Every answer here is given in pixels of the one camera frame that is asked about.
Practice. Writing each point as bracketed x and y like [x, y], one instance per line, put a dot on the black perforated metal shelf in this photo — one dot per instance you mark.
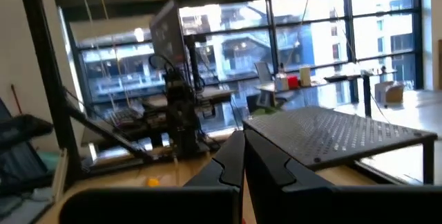
[328, 130]

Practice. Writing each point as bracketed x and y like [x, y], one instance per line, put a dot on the black backlit keyboard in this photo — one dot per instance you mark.
[122, 117]

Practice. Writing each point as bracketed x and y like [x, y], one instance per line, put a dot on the cardboard box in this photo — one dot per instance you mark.
[392, 93]

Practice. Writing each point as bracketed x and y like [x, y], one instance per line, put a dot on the white container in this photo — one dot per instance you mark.
[281, 83]

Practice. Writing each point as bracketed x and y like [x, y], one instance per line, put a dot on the white office chair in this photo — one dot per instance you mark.
[263, 72]

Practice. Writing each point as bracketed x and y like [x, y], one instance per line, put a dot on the small orange fruit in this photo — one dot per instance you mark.
[153, 182]

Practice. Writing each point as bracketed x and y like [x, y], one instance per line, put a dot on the green potted plant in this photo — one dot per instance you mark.
[267, 110]

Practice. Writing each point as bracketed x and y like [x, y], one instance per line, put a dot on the white paper roll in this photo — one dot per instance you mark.
[305, 76]

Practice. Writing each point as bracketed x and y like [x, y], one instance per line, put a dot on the black-legged office desk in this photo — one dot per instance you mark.
[366, 96]

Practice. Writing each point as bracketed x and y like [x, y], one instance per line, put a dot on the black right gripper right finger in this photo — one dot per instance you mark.
[276, 182]

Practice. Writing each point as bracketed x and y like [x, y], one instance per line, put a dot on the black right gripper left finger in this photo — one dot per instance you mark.
[221, 182]

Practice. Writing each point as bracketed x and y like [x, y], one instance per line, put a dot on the red cup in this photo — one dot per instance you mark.
[293, 82]

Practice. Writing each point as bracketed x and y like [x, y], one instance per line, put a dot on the grey standing desk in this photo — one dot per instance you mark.
[214, 95]

